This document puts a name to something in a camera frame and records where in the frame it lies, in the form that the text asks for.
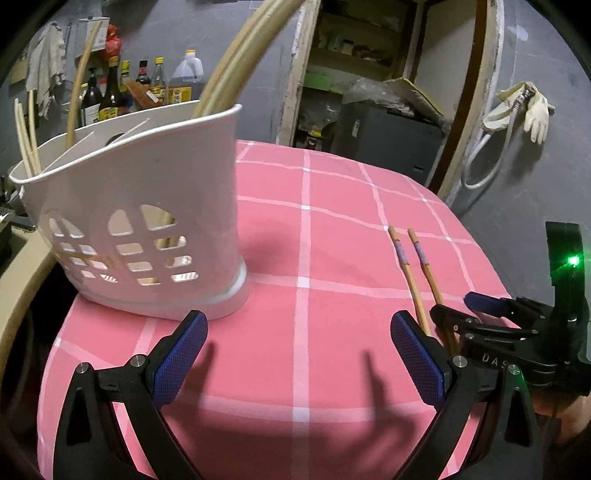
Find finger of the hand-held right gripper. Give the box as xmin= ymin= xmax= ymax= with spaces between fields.
xmin=463 ymin=291 xmax=553 ymax=329
xmin=429 ymin=304 xmax=533 ymax=342

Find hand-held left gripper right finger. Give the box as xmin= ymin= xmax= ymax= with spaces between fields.
xmin=390 ymin=310 xmax=542 ymax=480

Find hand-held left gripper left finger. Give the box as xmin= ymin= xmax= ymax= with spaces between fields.
xmin=53 ymin=310 xmax=209 ymax=480

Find purple banded bamboo chopstick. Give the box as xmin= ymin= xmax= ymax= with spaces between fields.
xmin=388 ymin=224 xmax=433 ymax=336
xmin=407 ymin=227 xmax=459 ymax=354

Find white plastic utensil basket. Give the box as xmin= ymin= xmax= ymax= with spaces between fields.
xmin=9 ymin=104 xmax=253 ymax=322

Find pink checked tablecloth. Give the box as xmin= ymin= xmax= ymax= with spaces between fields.
xmin=37 ymin=138 xmax=514 ymax=480

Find black cabinet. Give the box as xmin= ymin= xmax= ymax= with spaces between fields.
xmin=329 ymin=100 xmax=448 ymax=186

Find white rubber gloves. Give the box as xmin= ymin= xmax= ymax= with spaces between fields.
xmin=498 ymin=81 xmax=556 ymax=144

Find cardboard piece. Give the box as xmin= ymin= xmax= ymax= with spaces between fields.
xmin=382 ymin=76 xmax=452 ymax=126

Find crumpled clear plastic bag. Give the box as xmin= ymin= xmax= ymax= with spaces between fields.
xmin=343 ymin=78 xmax=394 ymax=110

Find orange brown packet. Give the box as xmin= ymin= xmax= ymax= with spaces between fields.
xmin=126 ymin=82 xmax=163 ymax=112

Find dark bottle yellow label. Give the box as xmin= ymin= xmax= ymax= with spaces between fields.
xmin=98 ymin=56 xmax=124 ymax=123

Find dark bottle white label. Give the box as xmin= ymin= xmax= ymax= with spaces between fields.
xmin=80 ymin=67 xmax=104 ymax=127

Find green box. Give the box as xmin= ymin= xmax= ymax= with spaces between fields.
xmin=304 ymin=72 xmax=335 ymax=92

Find clear bottle yellow cap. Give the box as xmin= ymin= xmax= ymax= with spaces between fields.
xmin=150 ymin=57 xmax=168 ymax=105

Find large jug yellow cap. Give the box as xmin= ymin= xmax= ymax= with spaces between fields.
xmin=166 ymin=49 xmax=207 ymax=103

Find wooden shelf unit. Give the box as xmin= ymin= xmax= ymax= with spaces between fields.
xmin=299 ymin=0 xmax=419 ymax=95

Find red plastic bag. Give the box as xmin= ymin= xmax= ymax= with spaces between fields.
xmin=103 ymin=24 xmax=125 ymax=62

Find white hanging towel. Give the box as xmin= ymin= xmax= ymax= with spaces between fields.
xmin=24 ymin=22 xmax=66 ymax=121

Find white hose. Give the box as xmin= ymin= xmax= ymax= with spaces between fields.
xmin=461 ymin=89 xmax=533 ymax=190

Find wooden door frame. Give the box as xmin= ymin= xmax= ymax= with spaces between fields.
xmin=276 ymin=0 xmax=505 ymax=209

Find white slotted wall container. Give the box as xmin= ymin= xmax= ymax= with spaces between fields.
xmin=78 ymin=16 xmax=112 ymax=55

